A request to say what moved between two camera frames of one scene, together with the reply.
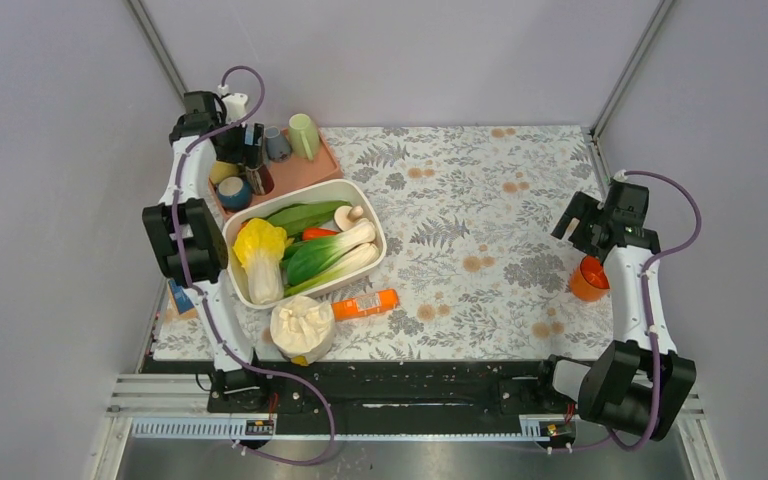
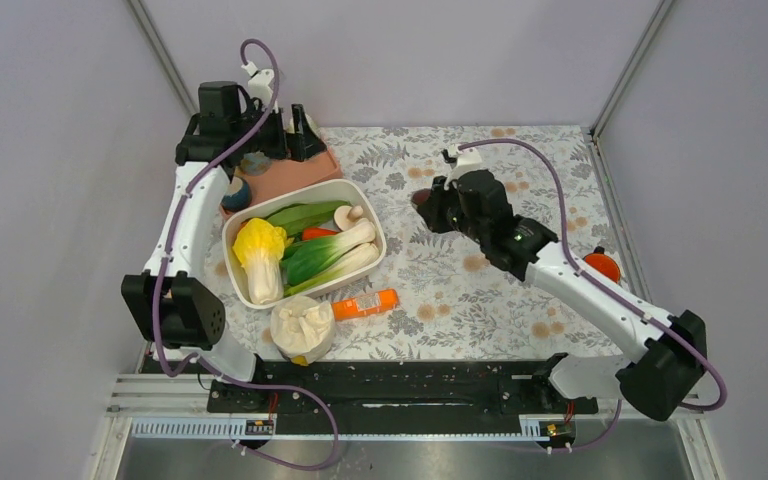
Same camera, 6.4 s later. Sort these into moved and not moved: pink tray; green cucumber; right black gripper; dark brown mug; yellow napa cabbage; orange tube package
Moved: dark brown mug; right black gripper
Not moved: pink tray; green cucumber; yellow napa cabbage; orange tube package
